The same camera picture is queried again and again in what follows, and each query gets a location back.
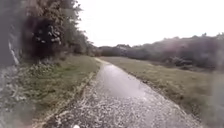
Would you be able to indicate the open grass field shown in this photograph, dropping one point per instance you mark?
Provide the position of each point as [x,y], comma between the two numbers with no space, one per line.
[173,80]

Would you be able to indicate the distant row of trees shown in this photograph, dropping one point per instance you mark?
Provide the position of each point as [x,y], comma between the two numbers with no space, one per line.
[180,50]

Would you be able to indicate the wood of tall trees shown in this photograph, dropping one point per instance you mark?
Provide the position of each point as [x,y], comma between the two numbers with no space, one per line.
[46,30]

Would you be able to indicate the robot's own part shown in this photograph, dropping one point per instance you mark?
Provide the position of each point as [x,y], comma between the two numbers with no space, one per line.
[76,126]

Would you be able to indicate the wet grey asphalt path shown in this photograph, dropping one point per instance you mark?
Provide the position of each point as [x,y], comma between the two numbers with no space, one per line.
[116,100]

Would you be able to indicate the grass verge with leaves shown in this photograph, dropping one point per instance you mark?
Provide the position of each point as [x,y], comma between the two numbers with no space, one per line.
[50,83]

